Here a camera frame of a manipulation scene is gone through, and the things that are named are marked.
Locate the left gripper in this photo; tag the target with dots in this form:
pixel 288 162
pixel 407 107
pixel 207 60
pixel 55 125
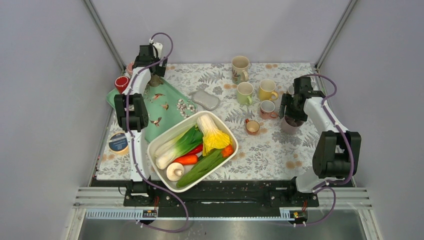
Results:
pixel 159 70

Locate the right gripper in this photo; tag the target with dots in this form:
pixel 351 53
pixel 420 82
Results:
pixel 286 99

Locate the purple mug black handle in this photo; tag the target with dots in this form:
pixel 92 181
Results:
pixel 291 126

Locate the terracotta pink mug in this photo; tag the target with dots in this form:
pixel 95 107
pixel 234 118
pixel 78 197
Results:
pixel 267 110

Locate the pink tall cup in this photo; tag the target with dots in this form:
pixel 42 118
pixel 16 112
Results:
pixel 129 68

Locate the yellow mug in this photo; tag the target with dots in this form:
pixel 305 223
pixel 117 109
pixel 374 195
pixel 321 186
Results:
pixel 267 90

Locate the red mug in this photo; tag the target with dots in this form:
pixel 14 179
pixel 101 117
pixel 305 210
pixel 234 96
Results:
pixel 121 83

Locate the small orange mug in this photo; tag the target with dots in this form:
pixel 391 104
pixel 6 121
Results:
pixel 252 127

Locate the light green mug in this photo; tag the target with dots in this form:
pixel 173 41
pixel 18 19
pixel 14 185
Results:
pixel 244 93

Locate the cream floral mug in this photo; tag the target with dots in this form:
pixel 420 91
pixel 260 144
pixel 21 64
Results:
pixel 240 66

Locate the brown small cup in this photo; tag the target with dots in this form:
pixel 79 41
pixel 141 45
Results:
pixel 155 80

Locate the peach floral mug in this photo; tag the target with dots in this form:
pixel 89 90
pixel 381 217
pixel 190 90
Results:
pixel 291 90

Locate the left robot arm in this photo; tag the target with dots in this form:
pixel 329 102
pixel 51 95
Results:
pixel 133 118

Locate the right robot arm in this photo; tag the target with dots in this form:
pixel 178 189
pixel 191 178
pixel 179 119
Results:
pixel 336 156

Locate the green floral tray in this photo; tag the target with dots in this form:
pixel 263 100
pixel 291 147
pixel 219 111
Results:
pixel 166 107

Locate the floral tablecloth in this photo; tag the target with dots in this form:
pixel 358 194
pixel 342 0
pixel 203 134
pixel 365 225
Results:
pixel 271 154

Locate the grey sponge pad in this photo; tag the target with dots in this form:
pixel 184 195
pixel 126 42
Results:
pixel 208 101

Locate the bok choy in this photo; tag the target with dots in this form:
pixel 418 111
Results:
pixel 190 140

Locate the yellow tape roll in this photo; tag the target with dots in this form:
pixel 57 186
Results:
pixel 118 144

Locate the napa cabbage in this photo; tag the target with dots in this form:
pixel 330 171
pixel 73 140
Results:
pixel 213 137

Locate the red chili pepper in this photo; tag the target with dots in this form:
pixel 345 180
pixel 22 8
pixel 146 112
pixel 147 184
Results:
pixel 196 150

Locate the orange carrot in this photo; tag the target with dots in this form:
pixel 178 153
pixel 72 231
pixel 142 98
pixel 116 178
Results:
pixel 187 159

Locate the white mushroom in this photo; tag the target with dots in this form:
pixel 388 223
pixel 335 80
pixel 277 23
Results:
pixel 175 171

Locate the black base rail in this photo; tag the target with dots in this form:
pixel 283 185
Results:
pixel 268 193

